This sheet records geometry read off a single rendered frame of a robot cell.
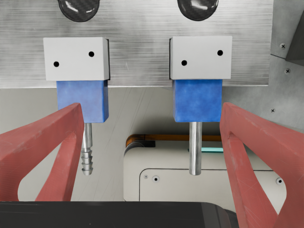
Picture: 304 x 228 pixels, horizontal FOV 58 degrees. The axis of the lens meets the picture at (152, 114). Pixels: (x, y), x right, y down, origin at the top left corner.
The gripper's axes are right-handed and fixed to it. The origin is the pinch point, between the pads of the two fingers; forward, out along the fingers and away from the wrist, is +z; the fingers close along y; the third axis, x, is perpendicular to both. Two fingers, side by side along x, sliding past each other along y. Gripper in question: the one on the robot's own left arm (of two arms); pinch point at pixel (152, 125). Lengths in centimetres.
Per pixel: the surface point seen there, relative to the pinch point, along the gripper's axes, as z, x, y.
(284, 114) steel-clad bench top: 16.3, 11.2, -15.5
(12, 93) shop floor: 86, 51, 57
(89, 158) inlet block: 9.6, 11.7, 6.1
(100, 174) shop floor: 71, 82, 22
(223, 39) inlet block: 12.4, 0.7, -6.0
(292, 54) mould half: 18.2, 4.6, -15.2
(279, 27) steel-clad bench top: 20.7, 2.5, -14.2
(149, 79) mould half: 13.3, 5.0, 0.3
